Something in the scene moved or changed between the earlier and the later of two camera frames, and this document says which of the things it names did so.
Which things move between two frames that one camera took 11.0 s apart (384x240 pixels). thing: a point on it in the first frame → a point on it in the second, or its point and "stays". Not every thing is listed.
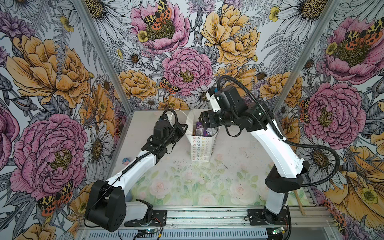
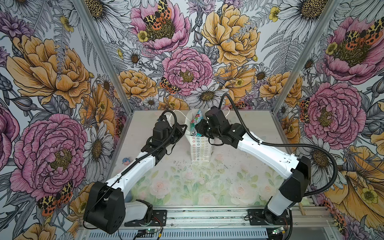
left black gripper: (180, 130) stays
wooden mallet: (302, 211) stays
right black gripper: (209, 116) → (202, 124)
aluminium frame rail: (236, 218) stays
